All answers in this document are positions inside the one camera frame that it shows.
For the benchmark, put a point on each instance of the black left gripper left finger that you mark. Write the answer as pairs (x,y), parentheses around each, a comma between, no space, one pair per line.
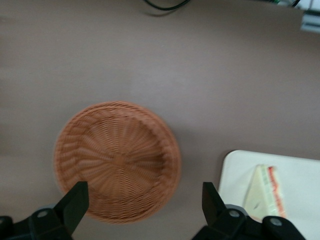
(70,207)

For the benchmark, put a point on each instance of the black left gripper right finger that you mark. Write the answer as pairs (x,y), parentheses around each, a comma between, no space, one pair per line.
(215,207)

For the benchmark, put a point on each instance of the cream rectangular serving tray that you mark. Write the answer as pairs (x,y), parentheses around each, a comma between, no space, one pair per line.
(300,175)

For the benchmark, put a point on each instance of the grey white device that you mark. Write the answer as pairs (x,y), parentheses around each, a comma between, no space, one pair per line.
(311,21)

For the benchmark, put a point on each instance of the triangular sandwich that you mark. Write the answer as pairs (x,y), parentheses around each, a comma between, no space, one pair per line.
(262,192)

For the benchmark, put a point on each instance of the round brown wicker basket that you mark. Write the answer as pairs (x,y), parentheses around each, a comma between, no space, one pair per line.
(117,160)

